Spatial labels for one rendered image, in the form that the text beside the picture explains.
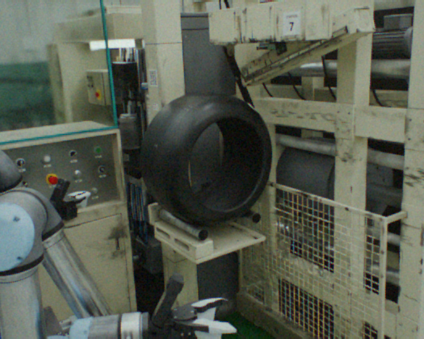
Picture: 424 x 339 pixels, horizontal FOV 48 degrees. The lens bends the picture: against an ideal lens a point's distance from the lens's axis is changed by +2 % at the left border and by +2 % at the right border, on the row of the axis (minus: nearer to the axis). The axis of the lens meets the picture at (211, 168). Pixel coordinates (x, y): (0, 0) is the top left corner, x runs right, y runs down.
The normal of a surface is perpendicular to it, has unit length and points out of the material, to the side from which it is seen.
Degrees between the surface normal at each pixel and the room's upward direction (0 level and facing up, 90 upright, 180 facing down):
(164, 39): 90
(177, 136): 65
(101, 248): 90
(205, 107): 46
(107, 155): 90
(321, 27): 90
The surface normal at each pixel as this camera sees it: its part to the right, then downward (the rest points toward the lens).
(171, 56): 0.57, 0.18
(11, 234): 0.04, 0.13
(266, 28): -0.82, 0.18
